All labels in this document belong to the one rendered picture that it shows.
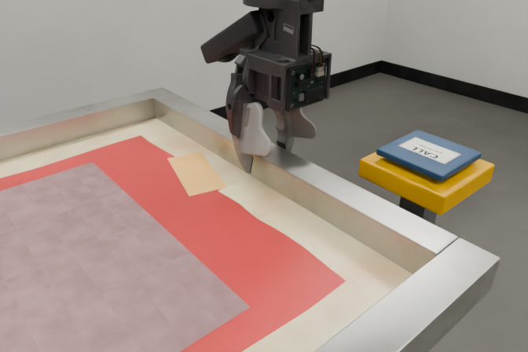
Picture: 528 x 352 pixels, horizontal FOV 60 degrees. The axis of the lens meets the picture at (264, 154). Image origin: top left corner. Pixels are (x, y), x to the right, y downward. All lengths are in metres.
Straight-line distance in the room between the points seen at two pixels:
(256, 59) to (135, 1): 2.21
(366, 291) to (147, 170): 0.33
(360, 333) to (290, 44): 0.28
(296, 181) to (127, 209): 0.19
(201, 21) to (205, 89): 0.43
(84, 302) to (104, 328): 0.04
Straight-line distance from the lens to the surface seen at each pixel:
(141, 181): 0.59
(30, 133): 0.71
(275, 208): 0.52
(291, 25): 0.47
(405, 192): 0.61
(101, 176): 0.62
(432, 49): 4.03
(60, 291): 0.46
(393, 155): 0.63
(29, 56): 2.53
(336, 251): 0.47
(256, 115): 0.51
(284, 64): 0.46
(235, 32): 0.52
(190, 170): 0.60
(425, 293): 0.39
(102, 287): 0.45
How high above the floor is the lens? 1.25
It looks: 27 degrees down
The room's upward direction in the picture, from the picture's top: straight up
